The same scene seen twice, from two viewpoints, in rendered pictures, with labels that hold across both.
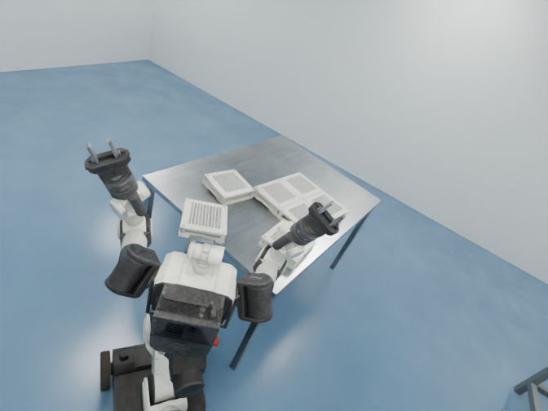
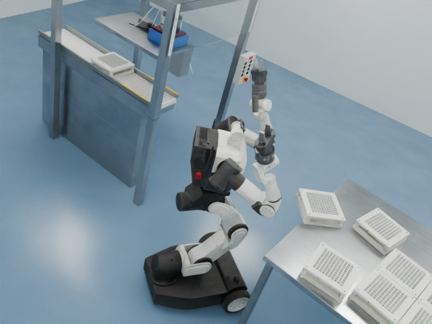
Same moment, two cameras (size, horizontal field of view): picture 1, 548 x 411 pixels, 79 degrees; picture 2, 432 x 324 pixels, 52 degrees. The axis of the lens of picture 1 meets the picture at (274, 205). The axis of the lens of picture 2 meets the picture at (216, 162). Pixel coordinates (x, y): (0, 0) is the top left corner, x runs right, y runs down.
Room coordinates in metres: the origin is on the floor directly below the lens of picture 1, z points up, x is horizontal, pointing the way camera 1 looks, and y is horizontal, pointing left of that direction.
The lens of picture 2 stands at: (0.85, -1.89, 2.60)
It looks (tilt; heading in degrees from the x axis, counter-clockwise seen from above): 36 degrees down; 94
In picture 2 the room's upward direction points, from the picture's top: 17 degrees clockwise
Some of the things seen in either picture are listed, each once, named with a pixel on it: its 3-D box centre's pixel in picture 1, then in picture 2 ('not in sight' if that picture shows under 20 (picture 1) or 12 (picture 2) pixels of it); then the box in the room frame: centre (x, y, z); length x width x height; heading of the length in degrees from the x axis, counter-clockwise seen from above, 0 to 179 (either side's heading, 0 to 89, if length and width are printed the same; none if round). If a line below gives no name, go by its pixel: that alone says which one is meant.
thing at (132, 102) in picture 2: not in sight; (103, 71); (-0.47, 1.20, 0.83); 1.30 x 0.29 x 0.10; 157
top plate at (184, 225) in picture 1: (205, 216); (321, 204); (1.38, 0.33, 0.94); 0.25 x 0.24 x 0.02; 19
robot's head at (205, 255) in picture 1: (206, 255); (236, 133); (0.76, 0.14, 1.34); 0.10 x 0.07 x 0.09; 102
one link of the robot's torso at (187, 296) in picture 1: (190, 306); (216, 159); (0.70, 0.14, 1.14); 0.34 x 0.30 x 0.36; 102
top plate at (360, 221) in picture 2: (229, 183); (382, 227); (1.77, 0.32, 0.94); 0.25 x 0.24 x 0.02; 54
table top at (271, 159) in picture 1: (279, 192); (423, 290); (2.02, 0.00, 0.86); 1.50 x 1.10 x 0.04; 155
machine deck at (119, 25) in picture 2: not in sight; (144, 35); (-0.13, 1.04, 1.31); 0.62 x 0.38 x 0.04; 157
